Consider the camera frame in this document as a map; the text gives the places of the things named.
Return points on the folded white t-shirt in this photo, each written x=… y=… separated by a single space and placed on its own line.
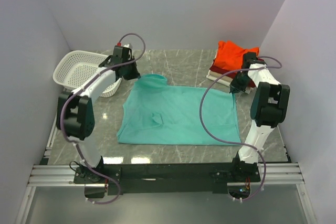
x=215 y=79

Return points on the white perforated plastic basket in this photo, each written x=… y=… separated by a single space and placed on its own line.
x=76 y=68

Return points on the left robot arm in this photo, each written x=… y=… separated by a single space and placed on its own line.
x=75 y=116

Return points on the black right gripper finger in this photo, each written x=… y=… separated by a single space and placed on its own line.
x=241 y=90
x=234 y=85

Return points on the folded beige t-shirt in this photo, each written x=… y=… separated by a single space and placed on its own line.
x=220 y=75

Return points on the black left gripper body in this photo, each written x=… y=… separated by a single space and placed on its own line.
x=128 y=70

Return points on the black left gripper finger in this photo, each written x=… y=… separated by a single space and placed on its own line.
x=129 y=77
x=135 y=72

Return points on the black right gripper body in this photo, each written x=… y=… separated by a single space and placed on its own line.
x=243 y=80

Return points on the folded dark red t-shirt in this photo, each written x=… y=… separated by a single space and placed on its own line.
x=215 y=70

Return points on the aluminium extrusion rail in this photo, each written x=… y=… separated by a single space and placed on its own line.
x=62 y=175

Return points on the teal t-shirt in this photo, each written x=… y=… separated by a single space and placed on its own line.
x=157 y=113

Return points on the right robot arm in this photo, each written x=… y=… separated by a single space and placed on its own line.
x=268 y=109

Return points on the folded orange t-shirt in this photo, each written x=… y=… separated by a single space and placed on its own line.
x=230 y=55

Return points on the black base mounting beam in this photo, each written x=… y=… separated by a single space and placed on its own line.
x=168 y=178

